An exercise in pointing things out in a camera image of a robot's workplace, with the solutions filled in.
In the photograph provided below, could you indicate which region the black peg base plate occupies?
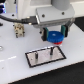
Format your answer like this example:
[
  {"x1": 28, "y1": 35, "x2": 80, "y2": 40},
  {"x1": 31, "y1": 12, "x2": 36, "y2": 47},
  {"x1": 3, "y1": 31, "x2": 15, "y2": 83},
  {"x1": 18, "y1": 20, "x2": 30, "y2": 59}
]
[{"x1": 26, "y1": 46, "x2": 66, "y2": 67}]

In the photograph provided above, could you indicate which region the blue gear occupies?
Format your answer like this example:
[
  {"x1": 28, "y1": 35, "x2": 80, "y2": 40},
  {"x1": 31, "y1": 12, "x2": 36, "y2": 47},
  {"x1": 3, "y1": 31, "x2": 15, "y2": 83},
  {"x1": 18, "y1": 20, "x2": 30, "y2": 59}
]
[{"x1": 47, "y1": 31, "x2": 64, "y2": 43}]

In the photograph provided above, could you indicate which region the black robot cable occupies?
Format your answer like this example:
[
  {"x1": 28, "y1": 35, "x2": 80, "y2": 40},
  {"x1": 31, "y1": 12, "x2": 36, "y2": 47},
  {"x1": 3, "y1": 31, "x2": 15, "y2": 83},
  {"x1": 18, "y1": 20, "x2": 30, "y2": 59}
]
[{"x1": 0, "y1": 14, "x2": 38, "y2": 26}]

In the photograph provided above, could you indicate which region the beige connector block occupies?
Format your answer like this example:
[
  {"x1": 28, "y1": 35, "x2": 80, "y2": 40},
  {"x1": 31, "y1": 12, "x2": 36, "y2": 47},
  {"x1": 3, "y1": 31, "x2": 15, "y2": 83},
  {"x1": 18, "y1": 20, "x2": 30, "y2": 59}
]
[{"x1": 14, "y1": 23, "x2": 25, "y2": 37}]

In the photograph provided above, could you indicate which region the right metal peg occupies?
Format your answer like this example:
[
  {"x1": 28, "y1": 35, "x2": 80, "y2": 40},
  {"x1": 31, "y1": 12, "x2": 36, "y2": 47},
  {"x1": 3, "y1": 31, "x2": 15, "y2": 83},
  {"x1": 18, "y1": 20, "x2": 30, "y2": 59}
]
[{"x1": 50, "y1": 47, "x2": 54, "y2": 55}]

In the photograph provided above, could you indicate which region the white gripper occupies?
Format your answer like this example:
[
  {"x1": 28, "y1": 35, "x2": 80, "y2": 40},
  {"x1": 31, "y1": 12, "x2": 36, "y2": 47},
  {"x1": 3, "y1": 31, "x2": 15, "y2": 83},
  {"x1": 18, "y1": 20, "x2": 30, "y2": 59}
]
[{"x1": 35, "y1": 3, "x2": 84, "y2": 42}]

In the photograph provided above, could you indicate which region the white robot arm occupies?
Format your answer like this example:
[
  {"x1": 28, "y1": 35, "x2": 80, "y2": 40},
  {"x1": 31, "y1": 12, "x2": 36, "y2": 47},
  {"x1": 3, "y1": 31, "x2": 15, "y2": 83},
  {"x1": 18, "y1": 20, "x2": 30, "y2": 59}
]
[{"x1": 16, "y1": 0, "x2": 84, "y2": 43}]

